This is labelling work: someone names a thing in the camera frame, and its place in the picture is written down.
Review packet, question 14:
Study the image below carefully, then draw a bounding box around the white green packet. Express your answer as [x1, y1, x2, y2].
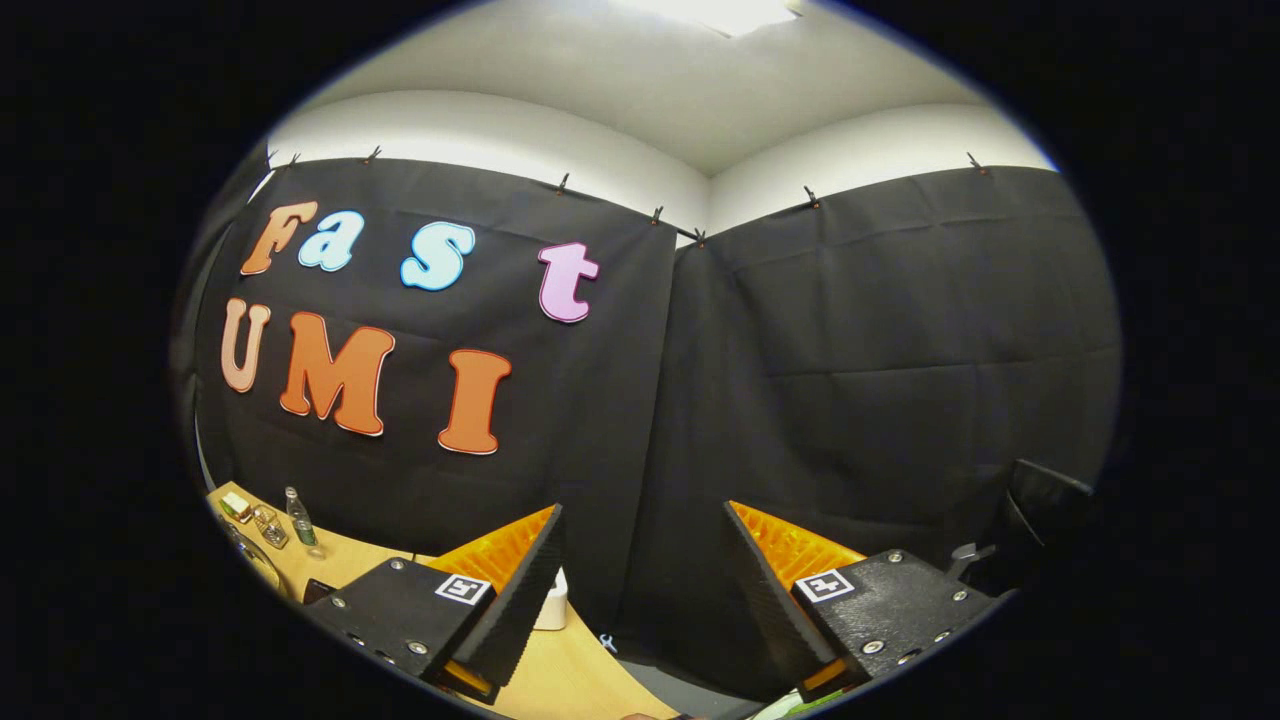
[750, 688, 861, 720]

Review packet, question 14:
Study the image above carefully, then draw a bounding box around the ceiling light panel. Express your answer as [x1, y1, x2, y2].
[610, 0, 803, 39]

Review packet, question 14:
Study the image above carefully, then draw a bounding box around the black office chair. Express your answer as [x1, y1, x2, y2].
[948, 458, 1097, 601]

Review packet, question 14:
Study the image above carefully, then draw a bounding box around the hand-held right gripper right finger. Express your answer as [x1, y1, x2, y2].
[723, 500, 1006, 709]

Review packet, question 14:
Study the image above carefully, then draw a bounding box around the steel pot with black handles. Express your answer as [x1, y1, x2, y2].
[222, 520, 293, 599]

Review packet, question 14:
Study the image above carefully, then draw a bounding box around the clear plastic water bottle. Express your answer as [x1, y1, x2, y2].
[285, 486, 323, 559]

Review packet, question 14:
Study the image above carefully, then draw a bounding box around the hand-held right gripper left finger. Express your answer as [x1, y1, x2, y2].
[303, 503, 567, 707]

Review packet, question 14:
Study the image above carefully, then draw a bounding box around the white toaster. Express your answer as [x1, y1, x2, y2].
[532, 567, 569, 632]

